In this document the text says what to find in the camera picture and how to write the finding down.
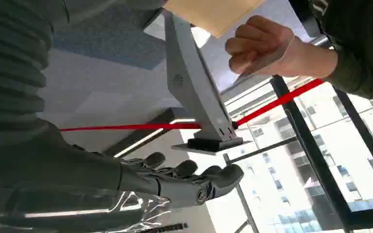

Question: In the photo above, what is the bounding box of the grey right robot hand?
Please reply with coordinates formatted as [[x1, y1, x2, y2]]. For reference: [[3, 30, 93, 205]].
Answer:
[[0, 119, 245, 233]]

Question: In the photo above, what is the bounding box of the wooden card box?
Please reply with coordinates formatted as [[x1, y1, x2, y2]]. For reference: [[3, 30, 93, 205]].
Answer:
[[163, 0, 267, 38]]

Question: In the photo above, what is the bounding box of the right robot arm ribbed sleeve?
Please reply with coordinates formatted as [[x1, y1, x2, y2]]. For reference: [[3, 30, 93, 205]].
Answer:
[[0, 0, 69, 149]]

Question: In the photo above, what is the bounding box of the person's hand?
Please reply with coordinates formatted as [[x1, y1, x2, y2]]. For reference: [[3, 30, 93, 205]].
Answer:
[[224, 15, 339, 80]]

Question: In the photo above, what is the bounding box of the black window frame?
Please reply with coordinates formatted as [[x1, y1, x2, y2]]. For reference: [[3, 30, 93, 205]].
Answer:
[[222, 74, 373, 233]]

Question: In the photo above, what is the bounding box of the clear plastic wrap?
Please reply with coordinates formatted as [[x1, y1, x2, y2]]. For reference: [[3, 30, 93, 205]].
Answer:
[[107, 191, 174, 233]]

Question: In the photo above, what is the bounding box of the red barrier belt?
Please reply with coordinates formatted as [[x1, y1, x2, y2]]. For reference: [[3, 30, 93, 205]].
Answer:
[[59, 78, 325, 133]]

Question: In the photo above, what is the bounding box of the grey stand with black base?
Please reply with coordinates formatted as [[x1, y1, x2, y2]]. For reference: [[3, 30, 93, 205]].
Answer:
[[162, 9, 252, 156]]

